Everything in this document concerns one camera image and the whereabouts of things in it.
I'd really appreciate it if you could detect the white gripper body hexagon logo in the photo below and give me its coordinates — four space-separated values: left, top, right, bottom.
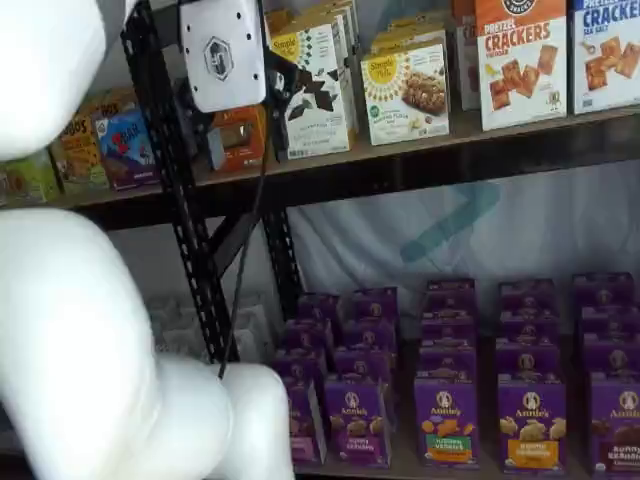
179 0 267 114

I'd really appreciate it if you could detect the Pretzel Crackers cheddar box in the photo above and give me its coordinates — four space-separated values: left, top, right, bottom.
474 0 570 133

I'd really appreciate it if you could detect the blue ZBar box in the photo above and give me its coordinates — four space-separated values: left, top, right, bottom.
97 108 162 192

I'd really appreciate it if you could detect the purple Annie's box pink label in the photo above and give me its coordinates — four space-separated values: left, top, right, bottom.
285 377 330 467
284 319 335 354
298 293 342 326
272 349 329 386

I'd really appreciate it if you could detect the green snack box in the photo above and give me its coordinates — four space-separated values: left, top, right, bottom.
0 148 62 207

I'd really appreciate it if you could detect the yellow Bobo's box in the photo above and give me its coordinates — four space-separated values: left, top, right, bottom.
49 88 136 197

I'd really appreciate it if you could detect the dark red cracker box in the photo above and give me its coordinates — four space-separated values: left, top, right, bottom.
452 0 482 112

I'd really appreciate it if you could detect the purple Annie's box brown label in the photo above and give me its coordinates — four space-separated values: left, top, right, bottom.
572 272 635 309
588 372 640 477
582 332 640 375
579 304 639 336

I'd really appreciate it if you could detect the purple Annie's box green label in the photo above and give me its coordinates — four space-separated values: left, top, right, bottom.
426 278 476 315
421 312 477 347
413 377 481 470
418 344 479 381

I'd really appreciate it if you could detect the Pretzel Crackers sea salt box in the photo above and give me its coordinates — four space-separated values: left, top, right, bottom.
572 0 640 116

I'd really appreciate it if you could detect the orange cracker box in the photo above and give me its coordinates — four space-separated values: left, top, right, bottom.
209 104 268 175

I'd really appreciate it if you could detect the purple Annie's box orange label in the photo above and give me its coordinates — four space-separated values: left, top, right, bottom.
498 309 560 344
498 280 555 314
497 382 570 475
494 339 562 385

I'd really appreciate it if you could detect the white backdrop sheet teal logo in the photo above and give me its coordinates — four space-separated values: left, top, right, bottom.
284 159 640 361

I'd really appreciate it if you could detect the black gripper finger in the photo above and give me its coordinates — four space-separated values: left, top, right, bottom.
263 49 301 162
172 79 227 172

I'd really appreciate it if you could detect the Simple Mills yellow bar box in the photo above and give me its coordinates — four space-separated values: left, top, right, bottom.
369 17 449 54
360 43 451 147

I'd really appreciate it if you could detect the Simple Mills dark cracker box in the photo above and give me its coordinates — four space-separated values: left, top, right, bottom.
264 23 359 162
264 0 362 136

